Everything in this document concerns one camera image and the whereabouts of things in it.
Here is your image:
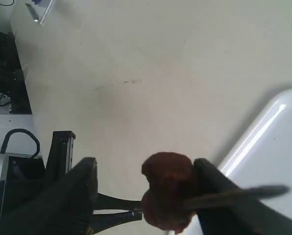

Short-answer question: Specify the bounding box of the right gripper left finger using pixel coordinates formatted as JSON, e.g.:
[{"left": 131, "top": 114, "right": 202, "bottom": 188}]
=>
[{"left": 0, "top": 157, "right": 99, "bottom": 235}]

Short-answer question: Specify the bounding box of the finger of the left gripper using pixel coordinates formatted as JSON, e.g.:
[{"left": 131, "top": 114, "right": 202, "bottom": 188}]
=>
[
  {"left": 90, "top": 211, "right": 142, "bottom": 229},
  {"left": 94, "top": 193, "right": 142, "bottom": 211}
]

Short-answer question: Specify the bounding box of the dark brown round object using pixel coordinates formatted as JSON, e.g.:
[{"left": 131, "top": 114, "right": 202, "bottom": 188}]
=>
[{"left": 141, "top": 152, "right": 195, "bottom": 197}]

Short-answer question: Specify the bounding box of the white plastic tray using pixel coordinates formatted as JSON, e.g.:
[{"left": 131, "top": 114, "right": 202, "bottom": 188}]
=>
[{"left": 182, "top": 88, "right": 292, "bottom": 235}]

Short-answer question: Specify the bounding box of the thin metal skewer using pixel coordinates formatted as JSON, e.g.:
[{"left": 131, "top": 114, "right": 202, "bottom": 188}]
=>
[{"left": 133, "top": 185, "right": 291, "bottom": 212}]

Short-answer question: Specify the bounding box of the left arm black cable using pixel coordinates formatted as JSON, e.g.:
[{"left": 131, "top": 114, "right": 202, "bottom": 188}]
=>
[{"left": 0, "top": 129, "right": 41, "bottom": 160}]

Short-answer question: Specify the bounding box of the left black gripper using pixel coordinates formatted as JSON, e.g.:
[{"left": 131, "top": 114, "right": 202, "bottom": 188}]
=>
[{"left": 0, "top": 131, "right": 76, "bottom": 218}]

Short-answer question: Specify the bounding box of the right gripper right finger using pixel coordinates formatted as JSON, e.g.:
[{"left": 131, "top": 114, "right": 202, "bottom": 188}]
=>
[{"left": 194, "top": 158, "right": 292, "bottom": 235}]

